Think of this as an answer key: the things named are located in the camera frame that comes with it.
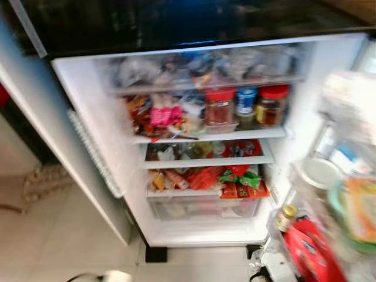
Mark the white open fridge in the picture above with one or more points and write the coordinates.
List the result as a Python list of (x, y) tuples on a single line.
[(305, 141)]

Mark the clear fridge drawer with bags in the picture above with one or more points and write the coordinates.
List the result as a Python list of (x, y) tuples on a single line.
[(205, 69)]

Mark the grey fridge door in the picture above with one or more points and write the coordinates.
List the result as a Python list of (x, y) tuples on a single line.
[(64, 135)]

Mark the white plastic bag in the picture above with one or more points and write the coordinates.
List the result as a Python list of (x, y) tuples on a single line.
[(351, 103)]

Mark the white lid jar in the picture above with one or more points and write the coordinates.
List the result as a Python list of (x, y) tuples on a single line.
[(320, 173)]

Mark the orange food packet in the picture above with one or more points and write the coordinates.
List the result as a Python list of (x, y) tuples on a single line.
[(361, 208)]

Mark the green round container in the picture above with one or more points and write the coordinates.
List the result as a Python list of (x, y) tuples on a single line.
[(336, 205)]

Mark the red lid glass jar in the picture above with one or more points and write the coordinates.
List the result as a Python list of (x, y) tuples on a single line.
[(273, 107), (219, 110)]

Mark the gold cap bottle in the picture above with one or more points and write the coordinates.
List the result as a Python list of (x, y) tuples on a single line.
[(286, 216)]

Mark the red food package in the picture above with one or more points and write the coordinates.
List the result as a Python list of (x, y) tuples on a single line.
[(314, 252)]

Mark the green food packet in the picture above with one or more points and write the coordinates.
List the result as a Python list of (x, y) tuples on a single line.
[(248, 177)]

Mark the blue lid can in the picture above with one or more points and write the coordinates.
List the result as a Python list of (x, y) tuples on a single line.
[(246, 104)]

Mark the clear crisper drawer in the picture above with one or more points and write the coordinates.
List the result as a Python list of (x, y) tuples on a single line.
[(202, 207)]

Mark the pink food packet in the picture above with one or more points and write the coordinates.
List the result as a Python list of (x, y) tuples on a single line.
[(165, 115)]

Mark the brown patterned rug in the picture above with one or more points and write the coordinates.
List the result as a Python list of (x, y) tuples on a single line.
[(47, 182)]

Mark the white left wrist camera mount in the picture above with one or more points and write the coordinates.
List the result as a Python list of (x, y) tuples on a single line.
[(116, 276)]

